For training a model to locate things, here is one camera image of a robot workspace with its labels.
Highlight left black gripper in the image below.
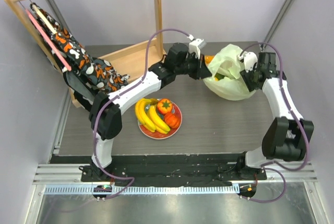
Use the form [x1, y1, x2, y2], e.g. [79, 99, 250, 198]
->
[175, 53, 212, 81]

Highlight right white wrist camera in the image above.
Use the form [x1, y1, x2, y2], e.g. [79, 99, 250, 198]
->
[237, 52, 258, 73]

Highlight fake green fruit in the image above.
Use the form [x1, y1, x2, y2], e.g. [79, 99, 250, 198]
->
[214, 73, 225, 80]

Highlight pink clothes hanger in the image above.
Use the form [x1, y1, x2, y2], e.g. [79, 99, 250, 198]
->
[25, 9, 71, 73]

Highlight fake orange persimmon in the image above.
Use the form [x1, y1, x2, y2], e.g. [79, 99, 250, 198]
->
[156, 98, 173, 115]

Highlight pale yellow plastic bag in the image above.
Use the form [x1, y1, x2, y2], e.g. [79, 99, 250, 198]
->
[203, 44, 255, 101]

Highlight slotted cable duct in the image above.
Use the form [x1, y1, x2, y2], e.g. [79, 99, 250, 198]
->
[44, 184, 240, 195]

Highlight fake yellow bananas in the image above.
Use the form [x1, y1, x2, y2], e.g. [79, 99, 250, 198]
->
[135, 98, 159, 133]
[148, 105, 171, 134]

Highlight cream clothes hanger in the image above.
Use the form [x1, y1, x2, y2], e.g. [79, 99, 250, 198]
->
[32, 4, 57, 34]

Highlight fake orange fruit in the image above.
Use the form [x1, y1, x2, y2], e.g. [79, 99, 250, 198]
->
[164, 112, 181, 129]

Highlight orange patterned garment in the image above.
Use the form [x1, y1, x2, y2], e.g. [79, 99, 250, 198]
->
[30, 3, 130, 93]

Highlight zebra print garment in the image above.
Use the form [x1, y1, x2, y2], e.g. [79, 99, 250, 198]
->
[63, 71, 99, 112]

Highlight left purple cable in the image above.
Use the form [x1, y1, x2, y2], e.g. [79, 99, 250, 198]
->
[92, 28, 195, 200]

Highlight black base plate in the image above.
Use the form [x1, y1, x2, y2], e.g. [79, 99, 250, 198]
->
[50, 154, 267, 187]

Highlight wooden clothes rack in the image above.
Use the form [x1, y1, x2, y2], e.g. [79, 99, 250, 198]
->
[1, 0, 131, 109]

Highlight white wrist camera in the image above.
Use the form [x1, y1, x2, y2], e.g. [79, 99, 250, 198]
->
[237, 52, 258, 73]
[188, 34, 207, 58]

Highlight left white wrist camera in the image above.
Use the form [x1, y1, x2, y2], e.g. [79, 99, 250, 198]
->
[188, 34, 207, 58]

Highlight red and teal plate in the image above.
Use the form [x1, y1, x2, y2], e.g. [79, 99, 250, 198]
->
[135, 98, 182, 139]

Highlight orange folded cloth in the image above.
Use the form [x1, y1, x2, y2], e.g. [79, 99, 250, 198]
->
[205, 55, 214, 65]

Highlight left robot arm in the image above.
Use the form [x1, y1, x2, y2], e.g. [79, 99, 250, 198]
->
[89, 39, 211, 182]

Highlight aluminium frame rail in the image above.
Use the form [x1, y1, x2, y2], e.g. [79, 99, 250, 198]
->
[46, 0, 69, 29]

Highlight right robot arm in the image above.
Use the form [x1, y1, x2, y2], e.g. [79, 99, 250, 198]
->
[235, 52, 314, 180]

